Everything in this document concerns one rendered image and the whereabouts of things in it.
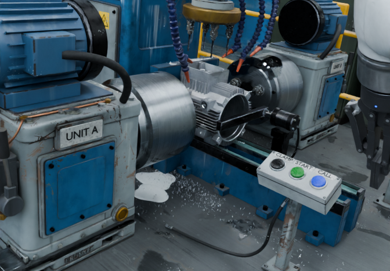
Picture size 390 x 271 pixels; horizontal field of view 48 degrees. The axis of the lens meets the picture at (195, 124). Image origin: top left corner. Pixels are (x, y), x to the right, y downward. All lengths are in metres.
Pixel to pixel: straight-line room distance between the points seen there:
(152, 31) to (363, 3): 0.98
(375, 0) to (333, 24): 1.25
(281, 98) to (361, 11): 0.97
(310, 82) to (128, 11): 0.73
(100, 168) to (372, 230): 0.80
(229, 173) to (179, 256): 0.37
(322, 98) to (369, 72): 1.15
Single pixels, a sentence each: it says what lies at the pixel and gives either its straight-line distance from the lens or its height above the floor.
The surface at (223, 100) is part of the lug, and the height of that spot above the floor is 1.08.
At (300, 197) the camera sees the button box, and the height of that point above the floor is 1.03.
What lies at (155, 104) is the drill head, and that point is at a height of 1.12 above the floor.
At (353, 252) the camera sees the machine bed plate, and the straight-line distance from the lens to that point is 1.28.
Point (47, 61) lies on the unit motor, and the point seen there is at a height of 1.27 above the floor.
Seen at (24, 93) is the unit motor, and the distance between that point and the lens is 0.92.
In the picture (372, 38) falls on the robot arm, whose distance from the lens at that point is 0.62.
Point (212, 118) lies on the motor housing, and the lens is 1.34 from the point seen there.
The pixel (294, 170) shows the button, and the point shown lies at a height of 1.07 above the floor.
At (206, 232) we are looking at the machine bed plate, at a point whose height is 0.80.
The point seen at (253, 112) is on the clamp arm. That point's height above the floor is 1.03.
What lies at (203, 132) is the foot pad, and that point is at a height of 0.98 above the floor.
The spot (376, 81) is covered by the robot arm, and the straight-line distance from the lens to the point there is 0.67.
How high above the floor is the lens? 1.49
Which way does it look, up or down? 21 degrees down
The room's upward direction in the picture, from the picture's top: 6 degrees clockwise
